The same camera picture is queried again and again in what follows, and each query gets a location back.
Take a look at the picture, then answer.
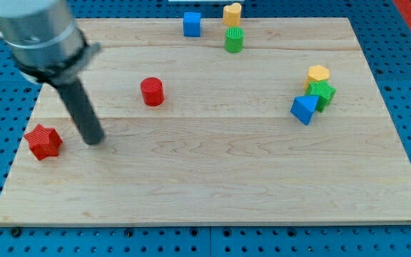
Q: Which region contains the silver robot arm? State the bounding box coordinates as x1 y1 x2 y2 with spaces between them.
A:
0 0 101 85

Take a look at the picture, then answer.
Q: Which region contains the red cylinder block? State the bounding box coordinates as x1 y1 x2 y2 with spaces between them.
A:
141 77 165 106

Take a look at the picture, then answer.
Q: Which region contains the light wooden board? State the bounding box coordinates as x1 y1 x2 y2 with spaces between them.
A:
0 18 411 228

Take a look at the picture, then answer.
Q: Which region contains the green cylinder block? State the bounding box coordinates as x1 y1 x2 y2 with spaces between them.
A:
224 27 245 53

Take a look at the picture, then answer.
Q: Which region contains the blue triangle block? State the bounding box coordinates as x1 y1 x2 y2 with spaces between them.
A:
290 95 319 126

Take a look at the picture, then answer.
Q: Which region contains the blue cube block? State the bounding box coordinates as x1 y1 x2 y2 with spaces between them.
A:
183 12 201 37

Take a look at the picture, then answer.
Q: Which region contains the yellow heart block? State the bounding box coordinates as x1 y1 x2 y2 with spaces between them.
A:
223 3 242 27

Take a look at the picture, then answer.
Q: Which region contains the green star block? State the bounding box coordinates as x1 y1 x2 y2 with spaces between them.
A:
305 80 337 112

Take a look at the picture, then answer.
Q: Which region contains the yellow hexagon block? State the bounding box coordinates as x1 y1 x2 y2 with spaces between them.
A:
303 65 330 90

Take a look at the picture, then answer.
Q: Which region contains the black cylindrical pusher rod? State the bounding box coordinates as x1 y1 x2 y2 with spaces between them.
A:
55 77 104 145

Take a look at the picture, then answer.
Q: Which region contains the red star block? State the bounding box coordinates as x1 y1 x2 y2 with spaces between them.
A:
24 124 62 161

